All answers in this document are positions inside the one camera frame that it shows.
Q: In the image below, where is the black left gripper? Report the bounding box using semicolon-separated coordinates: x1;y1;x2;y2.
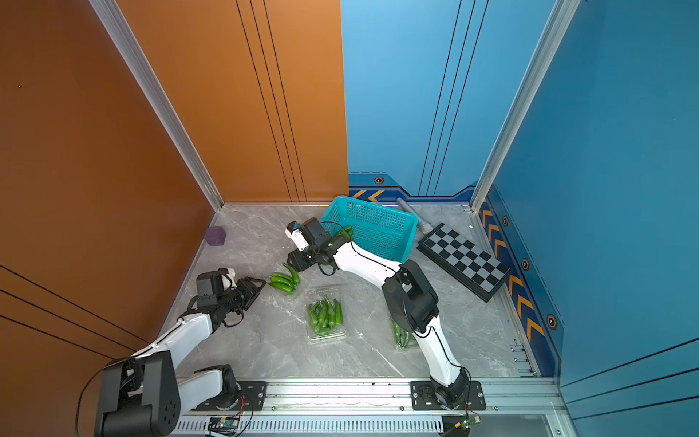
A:
218;276;266;315

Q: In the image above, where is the teal plastic mesh basket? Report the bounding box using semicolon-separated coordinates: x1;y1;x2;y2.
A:
320;196;417;263

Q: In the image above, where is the small green pepper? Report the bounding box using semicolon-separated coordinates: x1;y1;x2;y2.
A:
338;225;353;241

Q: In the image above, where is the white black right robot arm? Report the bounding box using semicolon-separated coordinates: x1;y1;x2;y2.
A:
285;218;471;410

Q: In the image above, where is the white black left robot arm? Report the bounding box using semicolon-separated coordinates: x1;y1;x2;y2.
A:
95;269;267;436

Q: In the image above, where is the purple embossed cube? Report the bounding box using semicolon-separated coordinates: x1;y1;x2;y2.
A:
205;226;227;247

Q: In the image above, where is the clear middle pepper container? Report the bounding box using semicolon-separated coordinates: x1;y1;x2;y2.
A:
304;285;348;343

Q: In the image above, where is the clear pepper container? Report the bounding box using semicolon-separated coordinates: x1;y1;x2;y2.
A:
304;285;348;343
391;320;417;350

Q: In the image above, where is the grey cylinder rod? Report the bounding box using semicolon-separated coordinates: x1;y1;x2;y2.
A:
396;198;433;234

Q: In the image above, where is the clear right pepper container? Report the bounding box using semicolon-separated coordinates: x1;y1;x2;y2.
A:
391;320;417;350

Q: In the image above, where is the green circuit board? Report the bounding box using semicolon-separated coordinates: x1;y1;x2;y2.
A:
205;416;240;436

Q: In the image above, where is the black white chessboard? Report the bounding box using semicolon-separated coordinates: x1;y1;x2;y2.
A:
417;223;512;302

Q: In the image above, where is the small circuit board right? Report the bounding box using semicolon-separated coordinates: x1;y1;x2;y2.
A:
463;414;482;428

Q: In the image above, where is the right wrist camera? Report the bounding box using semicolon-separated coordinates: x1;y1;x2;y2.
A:
285;221;309;252

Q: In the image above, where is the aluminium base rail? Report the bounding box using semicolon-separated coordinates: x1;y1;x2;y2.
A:
168;378;576;436

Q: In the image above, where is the aluminium corner post left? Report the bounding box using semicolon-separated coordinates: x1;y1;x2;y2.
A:
89;0;224;212

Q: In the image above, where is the aluminium corner post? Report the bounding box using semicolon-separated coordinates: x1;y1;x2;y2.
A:
470;0;581;213
89;0;224;212

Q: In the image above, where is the aluminium corner post right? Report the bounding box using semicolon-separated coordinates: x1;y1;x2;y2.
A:
470;0;581;213

